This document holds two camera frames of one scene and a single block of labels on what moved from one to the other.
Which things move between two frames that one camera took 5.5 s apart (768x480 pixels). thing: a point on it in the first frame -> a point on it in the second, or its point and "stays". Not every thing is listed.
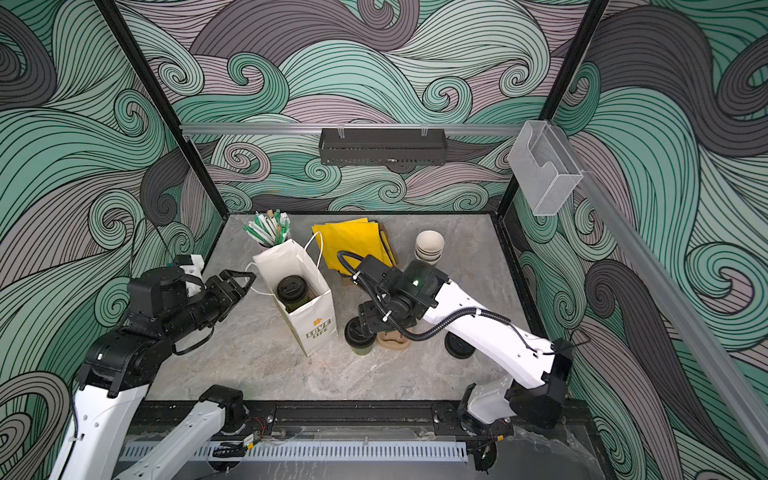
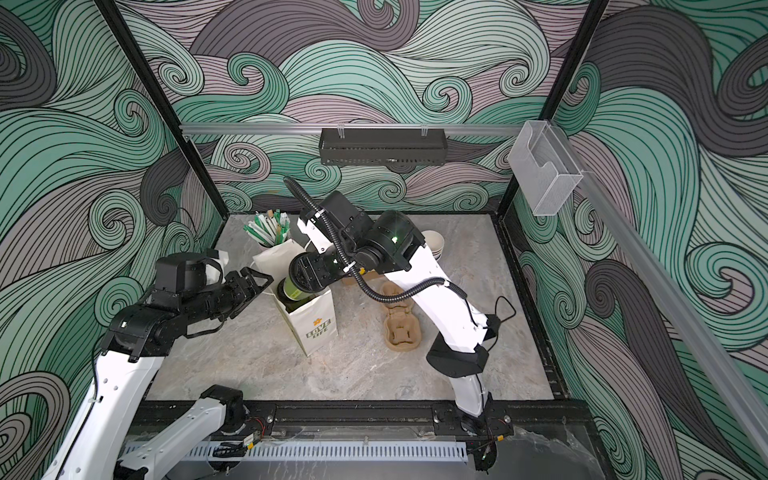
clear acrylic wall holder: x=544 y=166 stays
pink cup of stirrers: x=269 y=230 stays
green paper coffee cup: x=362 y=351 -> x=292 y=297
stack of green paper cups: x=429 y=246 stays
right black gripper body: x=382 y=316 -> x=331 y=261
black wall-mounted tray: x=383 y=147 stays
